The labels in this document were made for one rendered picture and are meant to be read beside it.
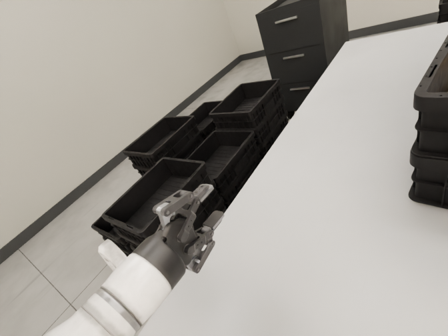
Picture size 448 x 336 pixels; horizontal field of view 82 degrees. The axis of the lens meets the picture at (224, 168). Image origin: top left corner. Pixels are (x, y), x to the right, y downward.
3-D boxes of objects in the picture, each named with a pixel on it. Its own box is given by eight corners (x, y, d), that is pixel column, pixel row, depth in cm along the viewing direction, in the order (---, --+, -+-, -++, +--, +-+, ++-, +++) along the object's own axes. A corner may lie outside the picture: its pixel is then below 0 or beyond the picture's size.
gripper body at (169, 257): (177, 306, 34) (217, 252, 40) (150, 265, 30) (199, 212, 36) (143, 285, 39) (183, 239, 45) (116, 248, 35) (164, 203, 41)
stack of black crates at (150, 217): (194, 297, 113) (141, 234, 88) (153, 273, 131) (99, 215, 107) (239, 227, 135) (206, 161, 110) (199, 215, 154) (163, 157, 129)
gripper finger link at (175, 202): (165, 218, 34) (195, 202, 39) (163, 206, 34) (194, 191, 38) (153, 214, 36) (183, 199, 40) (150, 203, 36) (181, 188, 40)
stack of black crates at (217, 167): (238, 227, 136) (215, 179, 117) (198, 215, 154) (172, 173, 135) (271, 177, 158) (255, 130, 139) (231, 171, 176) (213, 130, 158)
